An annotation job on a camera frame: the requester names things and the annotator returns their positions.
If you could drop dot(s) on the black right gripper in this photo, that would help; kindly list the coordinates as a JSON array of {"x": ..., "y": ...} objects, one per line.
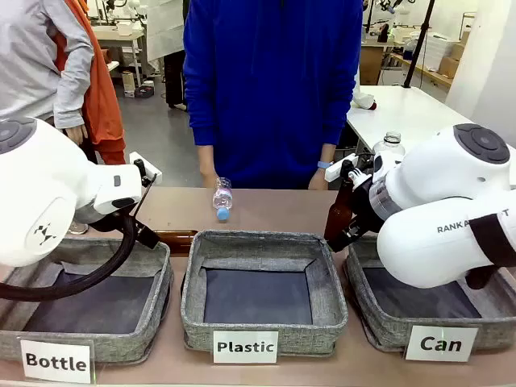
[{"x": 369, "y": 205}]

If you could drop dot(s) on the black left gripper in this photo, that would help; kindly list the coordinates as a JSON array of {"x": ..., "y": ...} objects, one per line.
[{"x": 148, "y": 237}]

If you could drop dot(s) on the brown glass bottle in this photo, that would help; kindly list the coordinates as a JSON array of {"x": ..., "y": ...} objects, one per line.
[
  {"x": 338, "y": 209},
  {"x": 177, "y": 241}
]

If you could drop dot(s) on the small blue-capped plastic bottle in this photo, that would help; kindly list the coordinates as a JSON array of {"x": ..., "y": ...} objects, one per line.
[{"x": 222, "y": 197}]

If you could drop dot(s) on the large clear plastic bottle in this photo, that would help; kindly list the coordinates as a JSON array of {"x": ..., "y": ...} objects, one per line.
[{"x": 389, "y": 145}]

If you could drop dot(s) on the blue-sweater person's right forearm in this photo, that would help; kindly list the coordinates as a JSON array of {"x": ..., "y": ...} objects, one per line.
[{"x": 205, "y": 157}]

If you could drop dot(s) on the blue-sweater person's left forearm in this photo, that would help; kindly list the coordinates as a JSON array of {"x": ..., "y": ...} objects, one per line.
[{"x": 328, "y": 153}]

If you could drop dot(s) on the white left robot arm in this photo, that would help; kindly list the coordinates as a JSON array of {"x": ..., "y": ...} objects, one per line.
[{"x": 40, "y": 181}]

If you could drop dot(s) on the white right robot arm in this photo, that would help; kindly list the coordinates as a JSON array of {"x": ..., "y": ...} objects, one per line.
[{"x": 435, "y": 189}]

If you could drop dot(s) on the grey fabric basket labelled Bottle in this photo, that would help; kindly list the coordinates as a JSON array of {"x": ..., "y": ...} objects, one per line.
[{"x": 153, "y": 258}]

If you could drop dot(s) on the grey fabric basket labelled Plastic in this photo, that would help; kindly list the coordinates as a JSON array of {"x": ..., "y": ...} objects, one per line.
[{"x": 264, "y": 246}]

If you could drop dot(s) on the white Can label card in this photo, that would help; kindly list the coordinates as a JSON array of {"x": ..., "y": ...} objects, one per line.
[{"x": 441, "y": 344}]

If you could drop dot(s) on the grey fabric basket labelled Can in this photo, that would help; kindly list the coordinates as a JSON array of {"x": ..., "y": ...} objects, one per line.
[{"x": 496, "y": 314}]

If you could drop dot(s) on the blue-sweater person's left hand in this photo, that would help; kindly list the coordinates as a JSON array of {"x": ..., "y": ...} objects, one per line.
[{"x": 317, "y": 179}]

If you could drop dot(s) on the blue-sweater person's right hand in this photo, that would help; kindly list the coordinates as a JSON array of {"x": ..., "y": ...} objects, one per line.
[{"x": 207, "y": 179}]

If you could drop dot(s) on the grey-shirt person's hand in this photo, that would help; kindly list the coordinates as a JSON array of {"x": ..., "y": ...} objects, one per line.
[{"x": 76, "y": 135}]

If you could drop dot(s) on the light blue wristband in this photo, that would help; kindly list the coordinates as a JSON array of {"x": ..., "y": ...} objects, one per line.
[{"x": 324, "y": 164}]

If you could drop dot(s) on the white and red object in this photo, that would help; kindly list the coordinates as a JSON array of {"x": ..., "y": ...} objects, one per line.
[{"x": 364, "y": 102}]

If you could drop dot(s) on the white background table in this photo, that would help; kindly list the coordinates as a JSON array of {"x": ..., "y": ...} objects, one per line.
[{"x": 403, "y": 113}]

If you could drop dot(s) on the orange jacket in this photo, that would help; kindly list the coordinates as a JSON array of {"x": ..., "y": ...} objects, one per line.
[{"x": 105, "y": 105}]

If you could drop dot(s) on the white Plastic label card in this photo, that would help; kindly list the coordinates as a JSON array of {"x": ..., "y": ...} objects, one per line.
[{"x": 245, "y": 346}]

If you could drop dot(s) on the small box on floor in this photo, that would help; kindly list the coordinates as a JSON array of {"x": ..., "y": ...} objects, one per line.
[{"x": 129, "y": 84}]

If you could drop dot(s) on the white Bottle label card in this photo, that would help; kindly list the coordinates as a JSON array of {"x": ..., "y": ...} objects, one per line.
[{"x": 56, "y": 360}]

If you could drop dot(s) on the person in blue sweater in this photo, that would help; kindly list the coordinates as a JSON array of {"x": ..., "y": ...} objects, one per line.
[{"x": 270, "y": 80}]

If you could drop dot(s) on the light wooden background table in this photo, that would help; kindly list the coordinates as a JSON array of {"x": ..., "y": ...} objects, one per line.
[{"x": 121, "y": 40}]

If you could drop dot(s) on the black tripod pole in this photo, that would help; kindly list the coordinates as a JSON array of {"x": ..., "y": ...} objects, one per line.
[{"x": 419, "y": 44}]

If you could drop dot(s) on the white hanging cloth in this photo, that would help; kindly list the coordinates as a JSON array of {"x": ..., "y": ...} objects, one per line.
[{"x": 165, "y": 28}]

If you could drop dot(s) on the cardboard boxes stack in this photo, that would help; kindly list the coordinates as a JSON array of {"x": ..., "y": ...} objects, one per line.
[{"x": 453, "y": 56}]

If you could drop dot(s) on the person in grey shirt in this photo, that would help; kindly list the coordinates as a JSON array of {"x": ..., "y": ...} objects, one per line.
[{"x": 28, "y": 48}]

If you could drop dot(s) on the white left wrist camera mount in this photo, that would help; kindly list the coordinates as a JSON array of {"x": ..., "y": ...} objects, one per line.
[{"x": 151, "y": 171}]

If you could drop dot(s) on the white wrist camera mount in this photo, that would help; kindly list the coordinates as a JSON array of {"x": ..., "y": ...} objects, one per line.
[
  {"x": 336, "y": 171},
  {"x": 151, "y": 171}
]

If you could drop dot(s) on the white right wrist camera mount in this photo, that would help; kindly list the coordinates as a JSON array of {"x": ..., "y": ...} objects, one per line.
[{"x": 336, "y": 171}]

